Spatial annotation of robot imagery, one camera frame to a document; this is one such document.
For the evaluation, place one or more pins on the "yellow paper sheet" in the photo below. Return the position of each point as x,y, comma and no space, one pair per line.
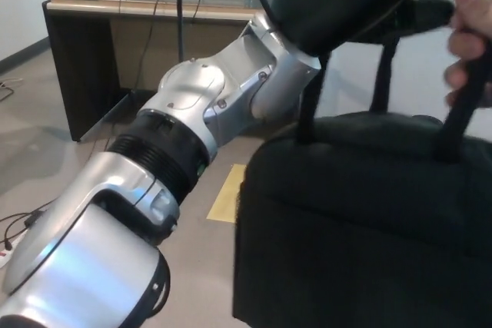
228,193

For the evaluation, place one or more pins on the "black power adapter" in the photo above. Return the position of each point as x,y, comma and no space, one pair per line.
34,218

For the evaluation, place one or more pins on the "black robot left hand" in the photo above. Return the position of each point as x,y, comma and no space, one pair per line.
338,1

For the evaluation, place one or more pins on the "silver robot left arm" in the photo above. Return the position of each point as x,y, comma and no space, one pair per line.
115,209

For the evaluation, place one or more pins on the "dark wooden desk tan top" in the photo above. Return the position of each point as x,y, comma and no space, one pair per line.
84,74

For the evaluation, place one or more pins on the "person's bare hand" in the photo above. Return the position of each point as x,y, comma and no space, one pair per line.
478,28

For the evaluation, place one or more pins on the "black lunchbag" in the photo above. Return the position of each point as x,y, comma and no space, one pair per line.
365,228

